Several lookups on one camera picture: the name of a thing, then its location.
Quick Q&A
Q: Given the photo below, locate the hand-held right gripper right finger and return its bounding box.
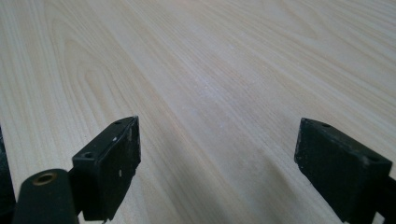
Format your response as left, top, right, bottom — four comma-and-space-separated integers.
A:
293, 117, 394, 224

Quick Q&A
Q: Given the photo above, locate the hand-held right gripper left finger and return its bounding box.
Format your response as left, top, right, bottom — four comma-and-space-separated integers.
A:
71, 115, 142, 222

